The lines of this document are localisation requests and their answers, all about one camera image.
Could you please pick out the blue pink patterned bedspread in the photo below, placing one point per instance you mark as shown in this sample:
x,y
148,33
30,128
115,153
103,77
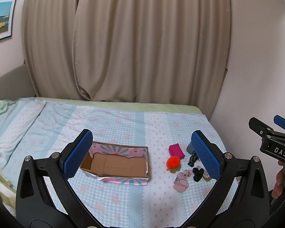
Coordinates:
x,y
38,128

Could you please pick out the orange pompom toy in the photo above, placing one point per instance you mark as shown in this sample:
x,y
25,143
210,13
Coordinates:
x,y
173,164

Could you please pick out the grey fleece cloth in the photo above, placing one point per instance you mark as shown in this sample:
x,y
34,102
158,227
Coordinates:
x,y
190,149

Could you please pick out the framed picture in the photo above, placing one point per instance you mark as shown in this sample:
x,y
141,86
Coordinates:
x,y
6,18

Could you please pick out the green mattress sheet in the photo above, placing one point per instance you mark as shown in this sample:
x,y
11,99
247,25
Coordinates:
x,y
130,106

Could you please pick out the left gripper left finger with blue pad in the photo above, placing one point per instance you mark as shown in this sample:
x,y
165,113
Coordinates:
x,y
44,197

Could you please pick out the light pink cloth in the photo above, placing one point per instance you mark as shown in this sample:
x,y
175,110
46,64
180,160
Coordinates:
x,y
207,176

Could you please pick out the beige curtain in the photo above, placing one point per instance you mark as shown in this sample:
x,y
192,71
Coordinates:
x,y
147,51

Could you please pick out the beige headboard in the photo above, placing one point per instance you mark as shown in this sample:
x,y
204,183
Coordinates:
x,y
16,84

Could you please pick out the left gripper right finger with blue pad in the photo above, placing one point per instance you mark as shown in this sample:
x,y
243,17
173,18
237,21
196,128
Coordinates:
x,y
239,197

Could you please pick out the black patterned sock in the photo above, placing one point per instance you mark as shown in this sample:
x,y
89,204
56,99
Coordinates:
x,y
194,157

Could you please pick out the person's right hand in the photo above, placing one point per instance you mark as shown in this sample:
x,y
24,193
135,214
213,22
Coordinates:
x,y
278,189

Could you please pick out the cardboard box with pink lining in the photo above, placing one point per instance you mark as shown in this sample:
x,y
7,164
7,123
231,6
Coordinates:
x,y
120,164

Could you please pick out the green crumpled cloth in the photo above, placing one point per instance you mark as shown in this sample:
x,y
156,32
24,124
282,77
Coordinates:
x,y
0,106

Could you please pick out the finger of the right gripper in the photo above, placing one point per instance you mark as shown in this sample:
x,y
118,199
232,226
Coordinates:
x,y
280,121
259,127

